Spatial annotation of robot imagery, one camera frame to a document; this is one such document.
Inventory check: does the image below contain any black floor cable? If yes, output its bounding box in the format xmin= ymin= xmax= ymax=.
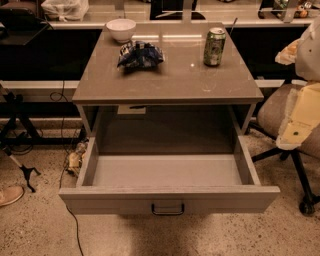
xmin=49 ymin=79 xmax=86 ymax=256

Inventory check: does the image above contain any grey drawer cabinet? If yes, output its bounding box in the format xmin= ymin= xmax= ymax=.
xmin=73 ymin=23 xmax=262 ymax=155

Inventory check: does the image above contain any brown office chair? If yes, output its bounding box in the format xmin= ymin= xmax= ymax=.
xmin=250 ymin=84 xmax=320 ymax=216

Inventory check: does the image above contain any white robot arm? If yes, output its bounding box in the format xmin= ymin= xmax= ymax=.
xmin=275 ymin=17 xmax=320 ymax=150

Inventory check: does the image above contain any blue crumpled chip bag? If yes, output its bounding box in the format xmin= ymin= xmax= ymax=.
xmin=117 ymin=41 xmax=164 ymax=68

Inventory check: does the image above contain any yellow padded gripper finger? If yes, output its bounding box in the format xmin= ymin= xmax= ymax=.
xmin=276 ymin=82 xmax=320 ymax=150

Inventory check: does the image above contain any black drawer handle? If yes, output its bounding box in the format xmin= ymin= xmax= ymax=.
xmin=151 ymin=204 xmax=185 ymax=216

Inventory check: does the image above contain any white ceramic bowl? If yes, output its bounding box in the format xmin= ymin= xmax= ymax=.
xmin=106 ymin=18 xmax=136 ymax=43

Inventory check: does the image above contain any power strip with plugs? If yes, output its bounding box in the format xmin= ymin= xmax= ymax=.
xmin=67 ymin=142 xmax=88 ymax=176

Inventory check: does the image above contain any white plastic bag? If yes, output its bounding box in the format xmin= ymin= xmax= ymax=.
xmin=41 ymin=0 xmax=89 ymax=22

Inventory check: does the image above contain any black tripod stand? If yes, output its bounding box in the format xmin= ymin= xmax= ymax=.
xmin=0 ymin=83 xmax=42 ymax=194

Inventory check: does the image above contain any grey top drawer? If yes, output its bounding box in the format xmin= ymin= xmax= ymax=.
xmin=58 ymin=105 xmax=281 ymax=216

